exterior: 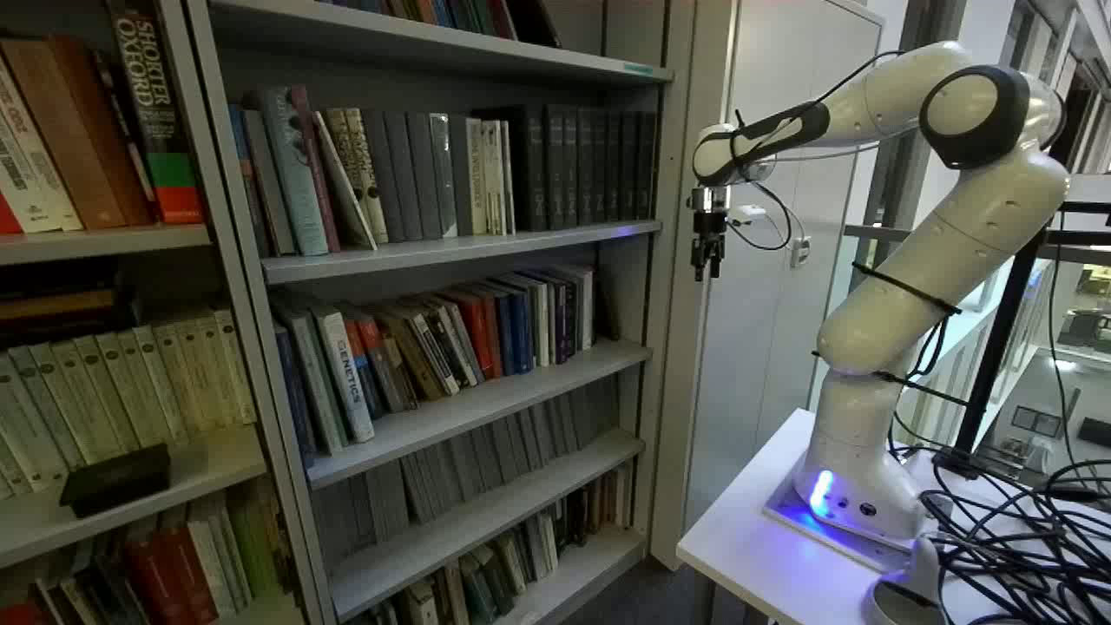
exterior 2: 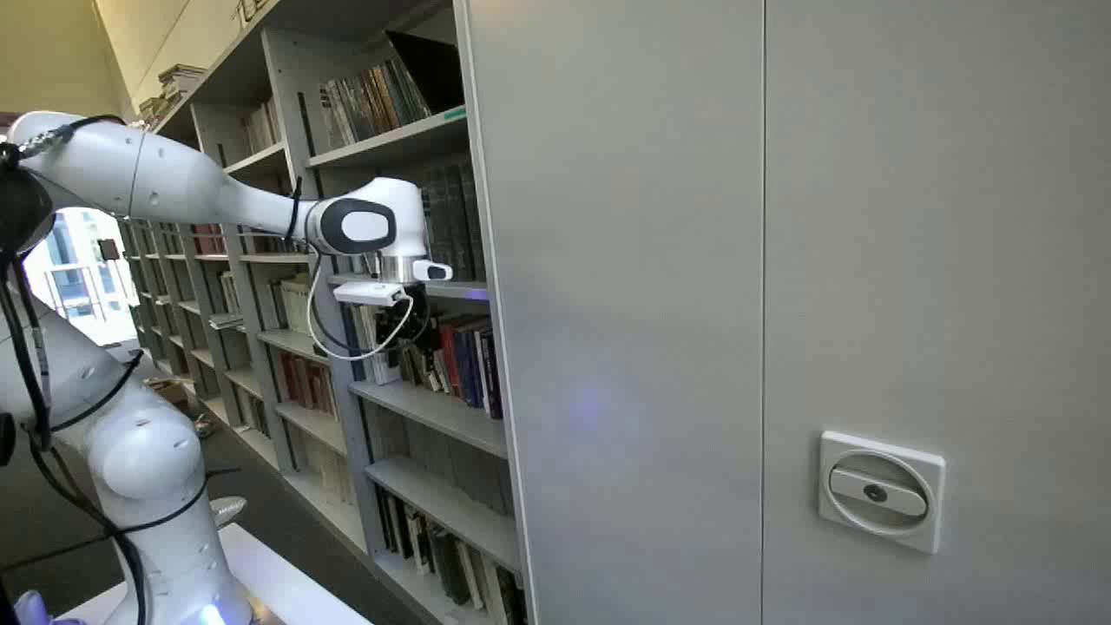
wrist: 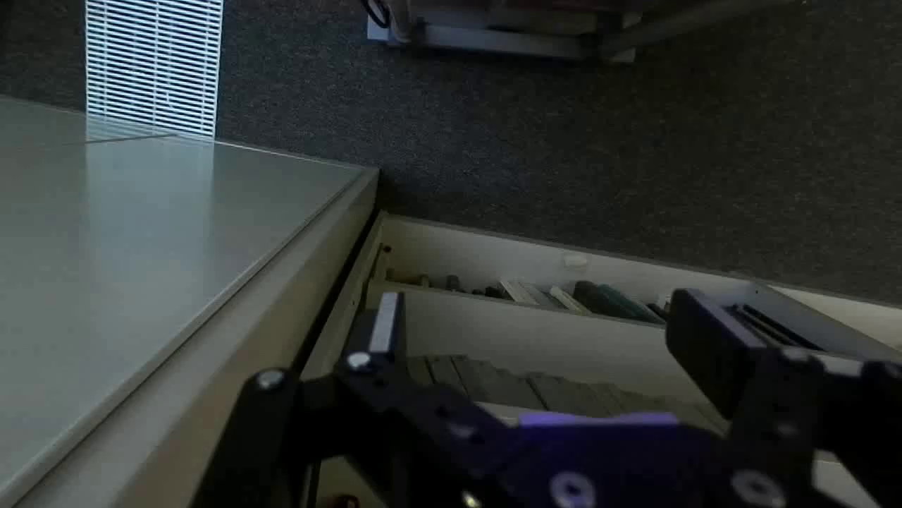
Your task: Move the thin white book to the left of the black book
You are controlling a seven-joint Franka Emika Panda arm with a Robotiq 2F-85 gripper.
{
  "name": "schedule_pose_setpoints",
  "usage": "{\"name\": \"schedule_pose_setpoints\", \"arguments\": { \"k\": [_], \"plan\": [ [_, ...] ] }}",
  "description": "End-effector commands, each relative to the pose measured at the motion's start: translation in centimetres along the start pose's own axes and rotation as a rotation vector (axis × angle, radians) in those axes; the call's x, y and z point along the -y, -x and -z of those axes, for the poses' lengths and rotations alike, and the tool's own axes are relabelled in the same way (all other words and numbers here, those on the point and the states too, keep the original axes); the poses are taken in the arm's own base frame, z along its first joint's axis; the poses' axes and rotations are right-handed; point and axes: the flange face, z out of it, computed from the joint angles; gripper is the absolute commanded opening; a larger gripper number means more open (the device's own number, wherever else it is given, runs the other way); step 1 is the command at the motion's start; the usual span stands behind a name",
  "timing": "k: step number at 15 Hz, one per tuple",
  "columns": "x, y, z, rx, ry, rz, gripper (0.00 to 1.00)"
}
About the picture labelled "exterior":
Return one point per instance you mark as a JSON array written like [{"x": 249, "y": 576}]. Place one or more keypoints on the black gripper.
[{"x": 711, "y": 219}]

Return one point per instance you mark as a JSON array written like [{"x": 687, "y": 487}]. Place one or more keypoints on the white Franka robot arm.
[{"x": 925, "y": 290}]

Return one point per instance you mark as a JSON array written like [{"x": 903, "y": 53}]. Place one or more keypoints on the black hardcover book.
[
  {"x": 572, "y": 174},
  {"x": 617, "y": 174},
  {"x": 646, "y": 174},
  {"x": 599, "y": 174},
  {"x": 631, "y": 174},
  {"x": 554, "y": 174},
  {"x": 528, "y": 174},
  {"x": 585, "y": 174}
]

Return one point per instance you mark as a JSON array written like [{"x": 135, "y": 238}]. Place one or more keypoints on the white slim book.
[{"x": 585, "y": 310}]

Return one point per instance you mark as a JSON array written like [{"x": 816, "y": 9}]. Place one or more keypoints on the dark purple book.
[{"x": 563, "y": 318}]

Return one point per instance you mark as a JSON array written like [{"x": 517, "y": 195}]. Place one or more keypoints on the white grey book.
[{"x": 542, "y": 322}]

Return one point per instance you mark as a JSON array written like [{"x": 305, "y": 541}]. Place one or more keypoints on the blue paperback book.
[
  {"x": 509, "y": 333},
  {"x": 525, "y": 329}
]

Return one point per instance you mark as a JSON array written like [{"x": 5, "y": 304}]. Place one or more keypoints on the brick red paperback book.
[{"x": 490, "y": 334}]

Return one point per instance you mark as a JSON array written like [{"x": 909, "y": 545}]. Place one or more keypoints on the white black striped book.
[{"x": 434, "y": 349}]

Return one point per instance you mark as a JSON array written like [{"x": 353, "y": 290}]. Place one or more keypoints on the olive brown book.
[{"x": 406, "y": 358}]

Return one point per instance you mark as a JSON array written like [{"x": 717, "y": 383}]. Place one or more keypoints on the white paperback book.
[{"x": 542, "y": 545}]

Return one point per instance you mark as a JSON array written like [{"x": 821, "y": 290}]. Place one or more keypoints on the green blue book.
[{"x": 473, "y": 13}]

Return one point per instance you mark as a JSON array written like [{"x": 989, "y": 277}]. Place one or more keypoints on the cream book with black dot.
[
  {"x": 374, "y": 174},
  {"x": 353, "y": 133}
]

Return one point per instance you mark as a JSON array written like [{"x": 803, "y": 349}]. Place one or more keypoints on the dark red slim book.
[{"x": 370, "y": 365}]

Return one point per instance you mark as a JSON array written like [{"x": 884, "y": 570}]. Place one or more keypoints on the small red book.
[{"x": 425, "y": 9}]

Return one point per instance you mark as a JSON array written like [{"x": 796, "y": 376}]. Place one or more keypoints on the white book with lettering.
[{"x": 345, "y": 376}]

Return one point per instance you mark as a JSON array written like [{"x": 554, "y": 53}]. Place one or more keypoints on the dark green book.
[{"x": 489, "y": 578}]

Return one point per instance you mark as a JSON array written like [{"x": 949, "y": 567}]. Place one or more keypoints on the pale grey-green book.
[{"x": 316, "y": 395}]

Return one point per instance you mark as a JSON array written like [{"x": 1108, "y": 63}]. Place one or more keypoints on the pale teal book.
[{"x": 296, "y": 174}]

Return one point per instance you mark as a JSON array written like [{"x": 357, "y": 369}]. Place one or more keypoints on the dark blue book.
[{"x": 296, "y": 402}]

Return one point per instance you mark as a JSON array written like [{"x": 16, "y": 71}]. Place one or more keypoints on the slate blue slim book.
[{"x": 268, "y": 194}]

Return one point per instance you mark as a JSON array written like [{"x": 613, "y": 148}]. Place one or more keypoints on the green tall book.
[{"x": 260, "y": 541}]

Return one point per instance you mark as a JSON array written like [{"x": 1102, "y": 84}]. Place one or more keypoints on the white tall book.
[{"x": 216, "y": 559}]

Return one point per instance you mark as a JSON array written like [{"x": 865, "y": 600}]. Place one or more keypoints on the black white patterned book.
[{"x": 143, "y": 83}]

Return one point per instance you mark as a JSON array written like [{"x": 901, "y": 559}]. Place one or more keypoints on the red hardcover book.
[
  {"x": 194, "y": 576},
  {"x": 158, "y": 578}
]

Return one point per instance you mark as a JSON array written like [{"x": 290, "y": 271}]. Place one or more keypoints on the large brown book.
[{"x": 82, "y": 126}]

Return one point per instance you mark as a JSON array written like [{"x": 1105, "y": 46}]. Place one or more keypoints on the dark brown flat book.
[{"x": 53, "y": 304}]

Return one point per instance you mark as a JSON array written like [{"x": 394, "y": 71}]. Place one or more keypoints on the white and red book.
[{"x": 31, "y": 174}]

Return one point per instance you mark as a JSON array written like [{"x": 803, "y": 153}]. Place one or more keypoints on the dark hardcover book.
[{"x": 90, "y": 597}]

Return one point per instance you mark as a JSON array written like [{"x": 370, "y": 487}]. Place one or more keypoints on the white cabinet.
[{"x": 767, "y": 349}]

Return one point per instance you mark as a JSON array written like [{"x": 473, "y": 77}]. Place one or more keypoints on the grey metal bookcase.
[
  {"x": 465, "y": 252},
  {"x": 107, "y": 245}
]

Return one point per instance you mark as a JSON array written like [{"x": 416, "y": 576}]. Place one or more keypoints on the pale Intelligence volume 8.
[{"x": 476, "y": 174}]

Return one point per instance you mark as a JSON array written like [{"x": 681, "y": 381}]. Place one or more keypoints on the tan paperback books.
[{"x": 606, "y": 501}]

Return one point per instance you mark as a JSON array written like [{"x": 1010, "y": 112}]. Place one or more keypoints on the pale grey-green Intelligence volume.
[{"x": 445, "y": 174}]

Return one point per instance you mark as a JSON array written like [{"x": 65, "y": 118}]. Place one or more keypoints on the white robot table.
[{"x": 740, "y": 545}]

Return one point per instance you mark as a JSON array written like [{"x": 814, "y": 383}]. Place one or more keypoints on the black metal stand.
[{"x": 997, "y": 349}]

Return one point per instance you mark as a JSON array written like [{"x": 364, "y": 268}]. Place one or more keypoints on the grey Intelligence volume 4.
[{"x": 409, "y": 174}]

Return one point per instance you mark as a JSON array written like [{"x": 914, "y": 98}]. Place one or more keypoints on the grey journal volumes row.
[{"x": 465, "y": 465}]

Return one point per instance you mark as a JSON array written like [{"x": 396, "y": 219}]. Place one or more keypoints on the grey Intelligence volume 3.
[{"x": 387, "y": 174}]

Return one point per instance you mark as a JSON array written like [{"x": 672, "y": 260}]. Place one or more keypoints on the white box with buttons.
[{"x": 1029, "y": 445}]

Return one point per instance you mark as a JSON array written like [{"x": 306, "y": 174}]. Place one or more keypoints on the cream series volume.
[
  {"x": 58, "y": 406},
  {"x": 90, "y": 402},
  {"x": 110, "y": 395},
  {"x": 233, "y": 365},
  {"x": 188, "y": 372},
  {"x": 31, "y": 430},
  {"x": 161, "y": 383},
  {"x": 138, "y": 387},
  {"x": 213, "y": 369}
]

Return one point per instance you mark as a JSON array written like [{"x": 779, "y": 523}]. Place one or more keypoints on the small black box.
[{"x": 116, "y": 482}]

